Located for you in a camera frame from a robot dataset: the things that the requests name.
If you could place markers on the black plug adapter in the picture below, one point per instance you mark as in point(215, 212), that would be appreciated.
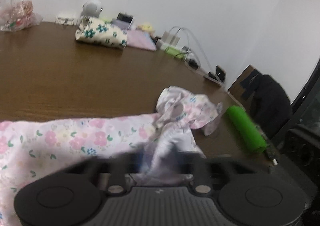
point(193, 62)

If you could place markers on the white power strip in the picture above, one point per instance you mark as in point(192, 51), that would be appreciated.
point(160, 45)

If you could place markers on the light green gadget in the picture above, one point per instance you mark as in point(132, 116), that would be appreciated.
point(173, 52)

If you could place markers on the white astronaut speaker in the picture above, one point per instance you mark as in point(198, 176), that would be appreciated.
point(91, 7)

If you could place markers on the black phone stand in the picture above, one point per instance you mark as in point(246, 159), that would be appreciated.
point(220, 72)

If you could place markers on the small yellow box stack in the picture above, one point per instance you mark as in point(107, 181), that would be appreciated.
point(145, 28)

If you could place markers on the wooden chair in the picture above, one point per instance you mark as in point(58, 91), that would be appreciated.
point(240, 83)

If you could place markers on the small white clip row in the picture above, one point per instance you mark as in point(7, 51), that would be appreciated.
point(66, 19)

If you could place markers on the cream teal-flowered pants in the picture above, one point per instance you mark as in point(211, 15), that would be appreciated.
point(100, 32)

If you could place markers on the small lavender tin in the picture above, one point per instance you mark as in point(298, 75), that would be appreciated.
point(122, 26)

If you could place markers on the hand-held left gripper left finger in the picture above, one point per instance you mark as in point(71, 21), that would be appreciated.
point(135, 162)

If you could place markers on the pink purple fleece garment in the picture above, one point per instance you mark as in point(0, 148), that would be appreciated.
point(140, 41)

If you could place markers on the pink floral ruffled garment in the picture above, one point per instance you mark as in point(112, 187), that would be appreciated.
point(62, 136)

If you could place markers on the clear plastic snack bag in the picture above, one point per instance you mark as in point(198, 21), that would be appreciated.
point(17, 16)

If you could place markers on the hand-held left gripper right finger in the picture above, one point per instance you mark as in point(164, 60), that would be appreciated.
point(200, 166)

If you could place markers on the white wall charger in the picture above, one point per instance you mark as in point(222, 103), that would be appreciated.
point(171, 38)

